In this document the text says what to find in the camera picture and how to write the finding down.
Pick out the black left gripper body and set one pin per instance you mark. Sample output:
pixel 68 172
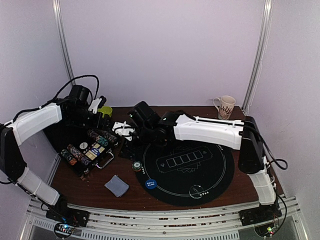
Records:
pixel 86 121

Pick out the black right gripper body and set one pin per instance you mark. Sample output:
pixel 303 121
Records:
pixel 132 139

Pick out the stack of poker chips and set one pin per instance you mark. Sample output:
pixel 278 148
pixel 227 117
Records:
pixel 137 166

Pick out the blue small blind button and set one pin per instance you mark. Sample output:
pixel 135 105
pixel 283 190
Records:
pixel 150 184

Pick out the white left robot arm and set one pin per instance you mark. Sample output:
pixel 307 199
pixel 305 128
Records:
pixel 16 132

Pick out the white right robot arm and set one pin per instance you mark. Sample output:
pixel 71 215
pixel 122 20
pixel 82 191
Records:
pixel 242 136

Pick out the texas holdem card deck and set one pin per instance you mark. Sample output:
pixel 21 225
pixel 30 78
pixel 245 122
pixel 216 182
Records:
pixel 94 152

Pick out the green bowl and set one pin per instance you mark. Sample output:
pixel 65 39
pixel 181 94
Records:
pixel 106 111

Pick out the white round dealer chip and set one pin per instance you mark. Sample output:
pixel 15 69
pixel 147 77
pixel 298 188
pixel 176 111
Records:
pixel 83 145

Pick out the black poker chip case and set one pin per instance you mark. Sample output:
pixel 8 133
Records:
pixel 83 137

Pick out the back row poker chips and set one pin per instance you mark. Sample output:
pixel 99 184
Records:
pixel 103 137

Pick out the row poker chips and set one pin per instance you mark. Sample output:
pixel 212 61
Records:
pixel 103 137
pixel 73 156

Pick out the front row poker chips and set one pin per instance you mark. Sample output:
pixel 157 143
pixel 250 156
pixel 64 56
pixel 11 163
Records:
pixel 73 156

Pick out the round black poker mat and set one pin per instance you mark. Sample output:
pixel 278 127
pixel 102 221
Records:
pixel 179 165

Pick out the grey folded cloth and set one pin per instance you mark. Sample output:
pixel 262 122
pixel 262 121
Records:
pixel 117 186

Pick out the white patterned mug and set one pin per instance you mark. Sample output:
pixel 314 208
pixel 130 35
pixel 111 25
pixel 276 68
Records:
pixel 224 105

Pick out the clear dealer button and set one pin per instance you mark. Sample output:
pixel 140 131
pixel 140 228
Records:
pixel 196 191

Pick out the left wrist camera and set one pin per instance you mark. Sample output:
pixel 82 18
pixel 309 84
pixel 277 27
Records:
pixel 79 95

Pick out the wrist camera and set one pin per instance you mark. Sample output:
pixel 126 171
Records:
pixel 142 111
pixel 79 95

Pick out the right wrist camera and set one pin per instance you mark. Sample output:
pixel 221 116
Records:
pixel 142 111

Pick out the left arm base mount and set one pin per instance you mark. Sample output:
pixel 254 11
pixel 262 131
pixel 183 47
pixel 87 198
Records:
pixel 67 223

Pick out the left aluminium frame post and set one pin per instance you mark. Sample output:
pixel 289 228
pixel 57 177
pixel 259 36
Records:
pixel 62 38

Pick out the aluminium frame post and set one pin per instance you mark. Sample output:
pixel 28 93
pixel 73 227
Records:
pixel 62 38
pixel 261 48

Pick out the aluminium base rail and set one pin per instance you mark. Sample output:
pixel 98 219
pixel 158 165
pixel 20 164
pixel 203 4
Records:
pixel 214 223

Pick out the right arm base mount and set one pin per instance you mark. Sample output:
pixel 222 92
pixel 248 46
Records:
pixel 265 219

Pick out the right aluminium frame post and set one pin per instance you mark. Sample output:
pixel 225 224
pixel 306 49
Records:
pixel 261 48

